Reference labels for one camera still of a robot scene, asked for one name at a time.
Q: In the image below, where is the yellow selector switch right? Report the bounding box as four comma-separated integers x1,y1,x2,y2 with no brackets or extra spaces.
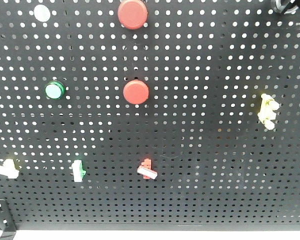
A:
257,93,280,130

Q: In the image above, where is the red white knob switch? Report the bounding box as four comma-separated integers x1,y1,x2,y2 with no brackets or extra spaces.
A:
137,158,158,180

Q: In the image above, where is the black left pegboard clamp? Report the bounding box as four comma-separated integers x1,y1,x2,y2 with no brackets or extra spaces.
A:
0,199,17,240

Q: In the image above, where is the black perforated pegboard panel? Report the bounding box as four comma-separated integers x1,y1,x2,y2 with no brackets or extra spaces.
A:
0,0,300,231

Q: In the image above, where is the white table frame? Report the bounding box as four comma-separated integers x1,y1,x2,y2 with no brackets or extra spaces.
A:
14,230,300,240

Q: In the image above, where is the yellow white knob switch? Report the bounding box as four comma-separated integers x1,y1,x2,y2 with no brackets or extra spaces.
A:
0,159,19,179

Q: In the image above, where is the upper red push button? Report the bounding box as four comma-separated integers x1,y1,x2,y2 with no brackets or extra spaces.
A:
117,0,148,30

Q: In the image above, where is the green white knob switch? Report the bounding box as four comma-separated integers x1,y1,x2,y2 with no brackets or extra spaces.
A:
71,159,86,183

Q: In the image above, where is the green illuminated push button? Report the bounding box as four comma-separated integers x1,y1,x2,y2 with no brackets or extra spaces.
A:
44,80,66,100

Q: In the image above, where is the white round button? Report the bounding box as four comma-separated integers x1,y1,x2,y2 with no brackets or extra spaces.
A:
33,4,51,23

